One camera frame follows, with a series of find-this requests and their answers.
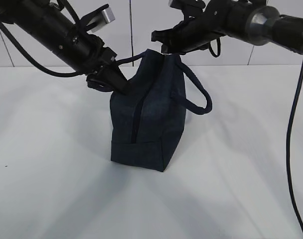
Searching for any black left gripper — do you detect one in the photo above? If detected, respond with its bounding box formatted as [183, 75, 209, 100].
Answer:
[85, 34, 130, 95]

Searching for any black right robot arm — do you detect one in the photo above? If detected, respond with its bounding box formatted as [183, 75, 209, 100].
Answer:
[151, 0, 303, 55]

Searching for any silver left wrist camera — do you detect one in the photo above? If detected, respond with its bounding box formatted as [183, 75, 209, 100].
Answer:
[80, 4, 115, 33]

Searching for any dark navy lunch bag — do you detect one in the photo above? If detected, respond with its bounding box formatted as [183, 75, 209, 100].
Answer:
[86, 48, 213, 173]

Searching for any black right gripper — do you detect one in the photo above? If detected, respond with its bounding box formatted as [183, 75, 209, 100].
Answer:
[151, 20, 224, 55]

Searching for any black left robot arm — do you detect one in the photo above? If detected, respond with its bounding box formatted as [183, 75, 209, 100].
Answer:
[0, 0, 130, 94]

